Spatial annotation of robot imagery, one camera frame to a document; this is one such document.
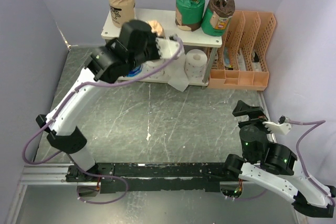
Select aluminium frame rail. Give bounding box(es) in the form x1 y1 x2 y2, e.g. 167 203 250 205
19 163 71 185

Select blue Tempo roll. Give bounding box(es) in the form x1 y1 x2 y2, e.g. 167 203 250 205
127 65 143 77

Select white roll pink dots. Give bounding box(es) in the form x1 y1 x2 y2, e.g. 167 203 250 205
143 60 165 79
184 49 207 79

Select green brown roll orange label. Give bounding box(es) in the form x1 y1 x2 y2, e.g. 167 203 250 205
201 0 235 37

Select plain white toilet roll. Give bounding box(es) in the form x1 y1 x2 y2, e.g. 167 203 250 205
165 54 189 92

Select beige roll cloud print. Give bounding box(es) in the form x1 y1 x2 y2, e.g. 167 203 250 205
147 20 165 38

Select beige roll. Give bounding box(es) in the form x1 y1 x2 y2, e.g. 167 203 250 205
109 0 135 28

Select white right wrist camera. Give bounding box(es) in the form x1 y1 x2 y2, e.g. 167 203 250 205
262 116 292 135

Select white two-tier shelf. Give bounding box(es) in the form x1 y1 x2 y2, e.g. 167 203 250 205
101 8 222 87

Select orange plastic file organizer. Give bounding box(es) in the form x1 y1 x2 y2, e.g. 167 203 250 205
208 10 276 91

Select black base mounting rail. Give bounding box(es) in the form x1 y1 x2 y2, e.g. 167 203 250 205
66 163 238 194

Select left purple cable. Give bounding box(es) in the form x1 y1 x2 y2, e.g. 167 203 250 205
22 36 184 205

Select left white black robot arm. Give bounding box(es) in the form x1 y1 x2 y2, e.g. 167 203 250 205
36 19 160 182

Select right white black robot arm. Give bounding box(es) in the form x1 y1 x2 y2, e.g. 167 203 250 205
223 100 335 218

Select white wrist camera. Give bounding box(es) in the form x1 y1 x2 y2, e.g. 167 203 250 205
262 116 292 135
155 37 181 60

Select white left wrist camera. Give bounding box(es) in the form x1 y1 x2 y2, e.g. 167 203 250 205
155 37 181 60

